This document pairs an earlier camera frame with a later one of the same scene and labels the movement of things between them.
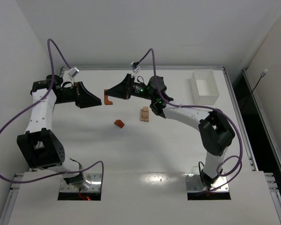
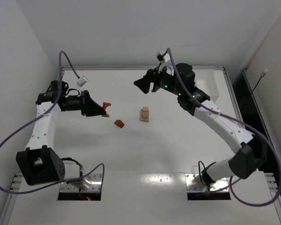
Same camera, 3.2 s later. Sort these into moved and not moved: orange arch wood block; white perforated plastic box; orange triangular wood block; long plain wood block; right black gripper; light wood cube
Moved: orange arch wood block; right black gripper
Not moved: orange triangular wood block; light wood cube; long plain wood block; white perforated plastic box
